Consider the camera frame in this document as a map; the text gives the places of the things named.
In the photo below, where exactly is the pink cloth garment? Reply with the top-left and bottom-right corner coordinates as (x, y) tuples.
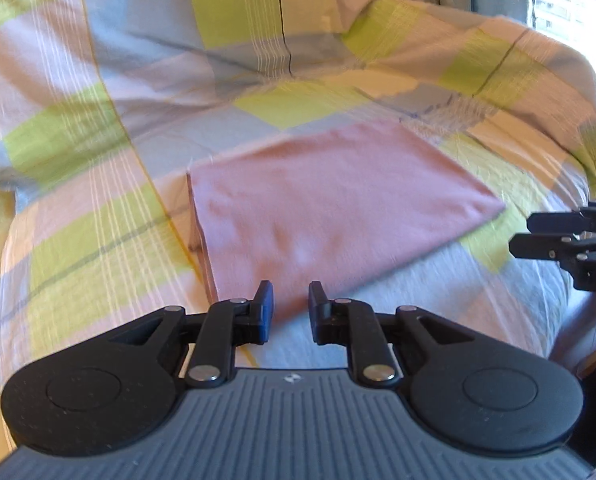
(187, 122), (504, 318)

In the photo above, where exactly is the plaid bed sheet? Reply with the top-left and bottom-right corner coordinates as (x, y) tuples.
(0, 0), (596, 459)

